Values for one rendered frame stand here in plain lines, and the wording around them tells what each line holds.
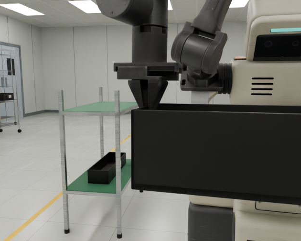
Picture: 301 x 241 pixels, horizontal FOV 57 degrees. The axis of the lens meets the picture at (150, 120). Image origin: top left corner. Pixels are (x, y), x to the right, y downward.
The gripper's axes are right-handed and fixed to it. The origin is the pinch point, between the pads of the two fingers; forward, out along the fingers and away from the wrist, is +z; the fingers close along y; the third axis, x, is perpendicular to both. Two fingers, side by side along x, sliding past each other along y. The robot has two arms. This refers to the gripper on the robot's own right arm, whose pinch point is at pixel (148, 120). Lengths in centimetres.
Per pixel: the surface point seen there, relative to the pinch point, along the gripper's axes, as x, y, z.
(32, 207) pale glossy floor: 171, -151, 107
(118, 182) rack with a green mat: 140, -55, 63
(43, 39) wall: 851, -592, -165
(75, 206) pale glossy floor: 181, -113, 106
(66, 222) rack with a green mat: 138, -97, 98
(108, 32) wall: 868, -354, -186
